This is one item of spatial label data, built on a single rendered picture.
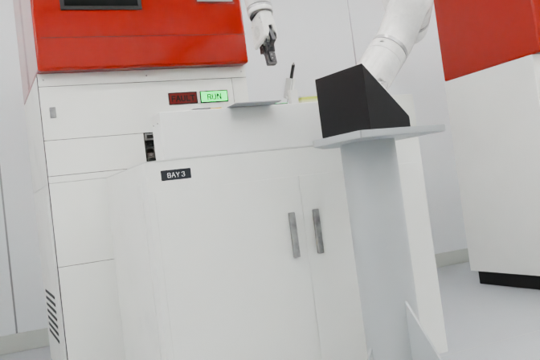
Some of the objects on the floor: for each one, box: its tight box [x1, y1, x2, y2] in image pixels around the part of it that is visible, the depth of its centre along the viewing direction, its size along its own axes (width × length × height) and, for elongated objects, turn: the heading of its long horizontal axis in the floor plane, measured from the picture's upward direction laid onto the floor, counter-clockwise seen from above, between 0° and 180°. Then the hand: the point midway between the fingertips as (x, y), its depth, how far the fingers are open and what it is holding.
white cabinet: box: [105, 137, 448, 360], centre depth 235 cm, size 64×96×82 cm
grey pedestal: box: [313, 125, 446, 360], centre depth 184 cm, size 51×44×82 cm
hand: (271, 59), depth 215 cm, fingers closed
